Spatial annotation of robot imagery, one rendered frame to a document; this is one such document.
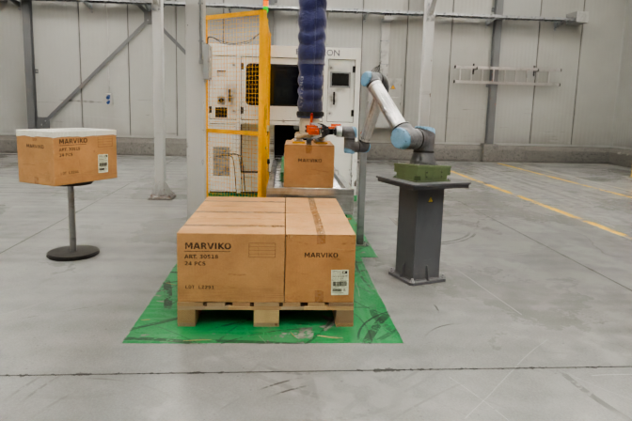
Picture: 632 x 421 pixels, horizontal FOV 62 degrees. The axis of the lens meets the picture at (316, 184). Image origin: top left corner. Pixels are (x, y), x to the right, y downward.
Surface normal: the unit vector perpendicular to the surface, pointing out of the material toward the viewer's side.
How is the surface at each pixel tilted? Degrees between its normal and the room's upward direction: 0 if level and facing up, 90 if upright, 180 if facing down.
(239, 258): 90
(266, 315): 90
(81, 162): 90
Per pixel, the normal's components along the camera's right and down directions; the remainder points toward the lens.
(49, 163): -0.44, 0.12
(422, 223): 0.41, 0.15
